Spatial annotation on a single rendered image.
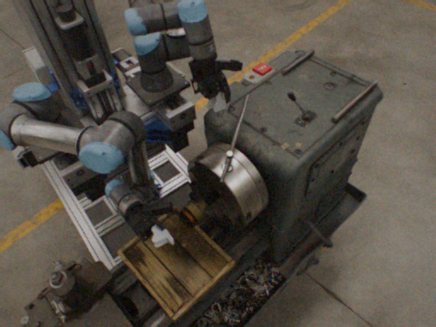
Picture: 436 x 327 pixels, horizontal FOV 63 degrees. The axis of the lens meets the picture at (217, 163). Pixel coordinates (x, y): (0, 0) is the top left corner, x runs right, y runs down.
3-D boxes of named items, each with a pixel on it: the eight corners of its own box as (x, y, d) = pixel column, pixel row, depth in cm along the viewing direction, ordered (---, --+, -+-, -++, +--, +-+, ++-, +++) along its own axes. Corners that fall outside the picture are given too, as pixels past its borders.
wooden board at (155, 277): (176, 209, 154) (175, 204, 151) (236, 266, 136) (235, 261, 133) (119, 255, 142) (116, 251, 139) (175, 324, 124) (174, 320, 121)
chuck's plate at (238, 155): (209, 169, 155) (212, 126, 128) (261, 220, 145) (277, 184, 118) (203, 174, 154) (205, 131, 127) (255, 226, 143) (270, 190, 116)
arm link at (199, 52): (202, 33, 104) (220, 37, 98) (206, 48, 107) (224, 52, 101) (182, 43, 101) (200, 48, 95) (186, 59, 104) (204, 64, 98)
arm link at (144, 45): (137, 59, 159) (129, 31, 148) (167, 53, 160) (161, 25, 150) (140, 74, 151) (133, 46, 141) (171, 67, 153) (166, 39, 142)
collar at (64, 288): (67, 266, 113) (64, 261, 111) (79, 283, 109) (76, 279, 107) (44, 283, 110) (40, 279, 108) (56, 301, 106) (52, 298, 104)
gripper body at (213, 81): (194, 95, 111) (183, 60, 103) (215, 83, 114) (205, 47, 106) (210, 102, 105) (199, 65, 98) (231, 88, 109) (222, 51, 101)
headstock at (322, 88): (286, 106, 191) (294, 42, 160) (365, 153, 167) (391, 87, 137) (204, 169, 167) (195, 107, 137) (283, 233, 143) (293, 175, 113)
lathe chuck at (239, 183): (203, 174, 154) (205, 131, 127) (255, 226, 143) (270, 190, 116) (186, 186, 150) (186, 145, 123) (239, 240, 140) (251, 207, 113)
